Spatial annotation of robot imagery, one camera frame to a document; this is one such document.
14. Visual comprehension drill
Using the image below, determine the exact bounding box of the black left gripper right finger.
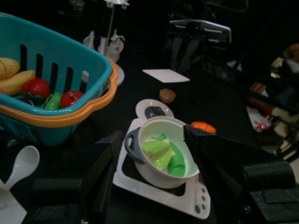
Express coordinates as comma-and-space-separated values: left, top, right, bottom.
181, 124, 299, 224

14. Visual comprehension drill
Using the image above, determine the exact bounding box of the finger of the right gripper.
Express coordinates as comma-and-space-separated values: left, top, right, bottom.
167, 34, 185, 69
181, 38, 205, 74

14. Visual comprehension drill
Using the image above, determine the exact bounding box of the yellow toy banana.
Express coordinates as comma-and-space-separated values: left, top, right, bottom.
0, 69, 37, 96

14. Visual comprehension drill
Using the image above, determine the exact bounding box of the red toy apple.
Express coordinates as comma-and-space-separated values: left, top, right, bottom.
60, 90, 85, 109

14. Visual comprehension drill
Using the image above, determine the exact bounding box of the brown toy mushroom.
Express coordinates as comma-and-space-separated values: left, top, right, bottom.
159, 87, 176, 105

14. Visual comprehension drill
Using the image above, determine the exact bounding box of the white plastic spoon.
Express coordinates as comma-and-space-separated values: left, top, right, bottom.
4, 144, 41, 191

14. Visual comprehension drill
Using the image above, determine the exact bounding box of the green toy pepper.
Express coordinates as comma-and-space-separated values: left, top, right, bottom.
41, 92, 63, 111

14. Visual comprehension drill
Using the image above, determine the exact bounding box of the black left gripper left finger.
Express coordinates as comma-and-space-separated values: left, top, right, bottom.
23, 130, 127, 224

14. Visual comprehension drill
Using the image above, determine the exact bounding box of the red and white plastic bag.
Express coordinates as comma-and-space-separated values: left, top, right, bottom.
247, 105, 275, 134

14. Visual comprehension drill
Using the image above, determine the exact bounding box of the white hanging toy utensil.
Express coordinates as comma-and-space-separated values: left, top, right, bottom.
97, 29, 127, 64
81, 30, 97, 51

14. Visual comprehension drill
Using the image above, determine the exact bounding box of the teal basket with orange rim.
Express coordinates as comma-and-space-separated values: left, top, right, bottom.
0, 11, 120, 147

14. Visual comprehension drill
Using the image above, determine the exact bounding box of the white toy stove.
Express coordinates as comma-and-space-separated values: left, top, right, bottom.
112, 117, 212, 221

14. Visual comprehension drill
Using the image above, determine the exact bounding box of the white pot with grey handles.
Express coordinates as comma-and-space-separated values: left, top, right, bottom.
124, 115, 201, 190

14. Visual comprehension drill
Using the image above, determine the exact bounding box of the light green toy cabbage piece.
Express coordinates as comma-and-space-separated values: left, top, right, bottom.
140, 133, 176, 172

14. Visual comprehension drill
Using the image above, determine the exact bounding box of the white flat card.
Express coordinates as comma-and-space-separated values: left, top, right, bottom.
141, 68, 192, 84

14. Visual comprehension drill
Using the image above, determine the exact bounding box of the white utensil rack stand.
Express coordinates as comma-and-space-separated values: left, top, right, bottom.
79, 0, 129, 87

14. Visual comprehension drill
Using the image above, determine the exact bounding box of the red toy tomato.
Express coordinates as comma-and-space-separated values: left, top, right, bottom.
21, 77, 52, 102

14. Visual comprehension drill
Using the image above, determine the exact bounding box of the white lid with grey knob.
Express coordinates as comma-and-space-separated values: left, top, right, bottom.
135, 98, 175, 121

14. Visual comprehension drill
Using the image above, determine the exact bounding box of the green toy cucumber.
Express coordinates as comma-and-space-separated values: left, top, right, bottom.
167, 142, 187, 178

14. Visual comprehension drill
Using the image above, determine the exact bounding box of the purple toy eggplant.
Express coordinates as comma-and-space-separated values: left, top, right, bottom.
15, 97, 36, 107

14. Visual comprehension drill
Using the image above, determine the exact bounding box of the orange toy carrot piece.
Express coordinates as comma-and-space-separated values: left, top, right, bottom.
189, 121, 218, 135

